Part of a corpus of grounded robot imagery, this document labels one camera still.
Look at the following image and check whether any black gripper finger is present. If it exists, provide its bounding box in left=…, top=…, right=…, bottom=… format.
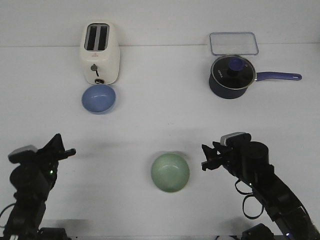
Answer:
left=212, top=141, right=225, bottom=153
left=41, top=133, right=62, bottom=152
left=201, top=144, right=217, bottom=163
left=59, top=139, right=66, bottom=153

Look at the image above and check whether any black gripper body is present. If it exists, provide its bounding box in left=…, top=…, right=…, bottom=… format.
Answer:
left=36, top=148, right=76, bottom=175
left=201, top=146, right=240, bottom=175

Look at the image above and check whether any green bowl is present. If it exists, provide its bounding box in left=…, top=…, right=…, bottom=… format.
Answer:
left=150, top=152, right=190, bottom=193

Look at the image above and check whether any blue bowl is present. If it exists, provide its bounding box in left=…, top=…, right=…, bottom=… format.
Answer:
left=81, top=84, right=117, bottom=115

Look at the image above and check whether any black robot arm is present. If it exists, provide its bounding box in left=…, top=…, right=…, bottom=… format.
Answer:
left=201, top=141, right=320, bottom=240
left=1, top=133, right=76, bottom=240

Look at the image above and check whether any dark blue saucepan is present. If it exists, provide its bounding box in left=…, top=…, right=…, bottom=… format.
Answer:
left=208, top=71, right=302, bottom=99

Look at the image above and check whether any glass pot lid blue knob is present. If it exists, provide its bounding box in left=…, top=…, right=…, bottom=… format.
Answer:
left=211, top=55, right=256, bottom=90

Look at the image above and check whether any cream two-slot toaster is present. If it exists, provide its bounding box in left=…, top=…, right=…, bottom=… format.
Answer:
left=79, top=20, right=121, bottom=85

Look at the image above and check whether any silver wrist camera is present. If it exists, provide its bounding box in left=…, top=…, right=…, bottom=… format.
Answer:
left=8, top=145, right=38, bottom=164
left=220, top=132, right=252, bottom=147

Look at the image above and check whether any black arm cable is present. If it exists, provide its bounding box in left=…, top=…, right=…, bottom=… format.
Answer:
left=234, top=179, right=265, bottom=220

